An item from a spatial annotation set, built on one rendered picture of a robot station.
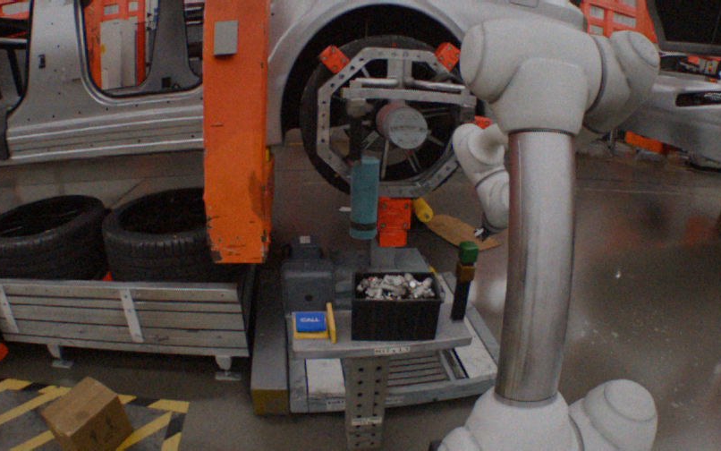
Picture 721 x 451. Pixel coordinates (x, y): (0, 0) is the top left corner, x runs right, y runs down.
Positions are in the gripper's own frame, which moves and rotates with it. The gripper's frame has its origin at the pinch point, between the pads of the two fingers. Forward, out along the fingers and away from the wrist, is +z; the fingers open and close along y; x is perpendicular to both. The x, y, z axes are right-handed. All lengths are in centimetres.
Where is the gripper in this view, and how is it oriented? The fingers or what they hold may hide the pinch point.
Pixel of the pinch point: (483, 234)
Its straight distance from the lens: 144.6
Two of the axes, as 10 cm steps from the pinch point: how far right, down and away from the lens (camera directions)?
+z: 0.9, 2.6, 9.6
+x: -4.8, -8.4, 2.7
